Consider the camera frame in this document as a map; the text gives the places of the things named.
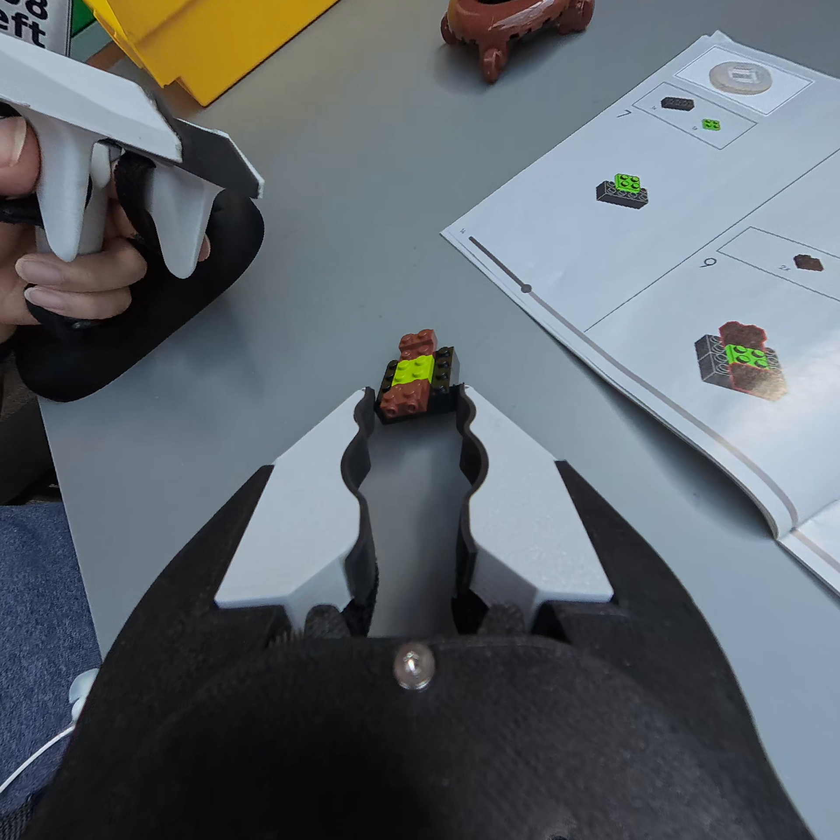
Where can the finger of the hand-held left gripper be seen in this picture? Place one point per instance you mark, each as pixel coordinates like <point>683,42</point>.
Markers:
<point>216,157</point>
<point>79,98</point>

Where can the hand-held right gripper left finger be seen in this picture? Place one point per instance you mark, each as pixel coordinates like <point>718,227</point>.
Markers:
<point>295,525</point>

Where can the black quilted armrest pad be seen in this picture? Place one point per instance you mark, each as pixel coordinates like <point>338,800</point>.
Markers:
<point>197,295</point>

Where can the yellow plastic bin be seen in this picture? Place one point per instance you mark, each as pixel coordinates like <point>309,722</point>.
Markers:
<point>210,39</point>

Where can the large green plastic bin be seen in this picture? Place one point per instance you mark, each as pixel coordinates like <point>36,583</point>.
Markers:
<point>82,16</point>

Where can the brown black green brick assembly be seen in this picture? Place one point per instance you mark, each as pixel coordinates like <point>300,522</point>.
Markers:
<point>413,371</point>

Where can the person's left hand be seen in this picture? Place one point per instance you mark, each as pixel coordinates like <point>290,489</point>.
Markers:
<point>79,282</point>

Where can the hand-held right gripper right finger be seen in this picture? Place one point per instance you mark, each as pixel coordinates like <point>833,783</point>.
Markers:
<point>531,525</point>

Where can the brick building instruction booklet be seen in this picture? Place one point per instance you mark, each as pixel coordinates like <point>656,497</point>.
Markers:
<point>656,262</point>

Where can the round brown brick base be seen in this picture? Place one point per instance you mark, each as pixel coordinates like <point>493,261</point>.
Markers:
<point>512,26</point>

